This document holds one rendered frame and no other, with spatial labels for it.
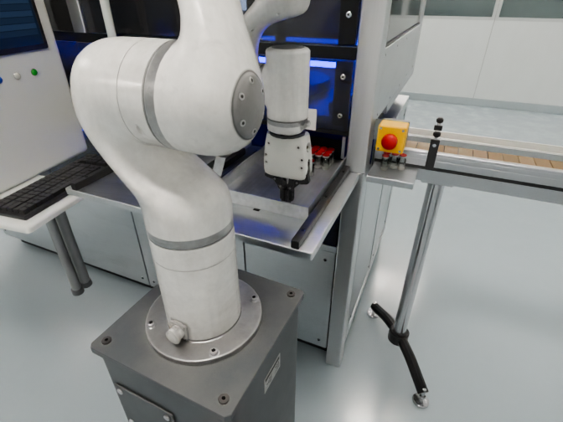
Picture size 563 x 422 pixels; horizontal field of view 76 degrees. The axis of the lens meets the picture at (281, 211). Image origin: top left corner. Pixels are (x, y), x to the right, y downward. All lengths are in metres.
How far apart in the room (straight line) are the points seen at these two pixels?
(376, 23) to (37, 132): 1.08
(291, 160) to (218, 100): 0.42
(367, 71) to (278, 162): 0.35
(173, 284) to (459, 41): 5.28
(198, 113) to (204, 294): 0.26
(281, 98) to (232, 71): 0.35
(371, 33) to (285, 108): 0.34
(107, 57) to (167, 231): 0.20
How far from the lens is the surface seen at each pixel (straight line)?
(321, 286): 1.34
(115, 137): 0.46
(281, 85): 0.71
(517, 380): 1.85
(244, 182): 0.99
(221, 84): 0.37
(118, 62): 0.44
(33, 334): 2.06
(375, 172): 1.08
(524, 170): 1.15
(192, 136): 0.38
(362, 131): 1.02
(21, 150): 1.40
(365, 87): 0.99
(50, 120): 1.47
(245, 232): 0.79
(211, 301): 0.54
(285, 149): 0.76
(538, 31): 5.63
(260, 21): 0.71
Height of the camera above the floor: 1.33
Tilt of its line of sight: 31 degrees down
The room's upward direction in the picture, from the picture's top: straight up
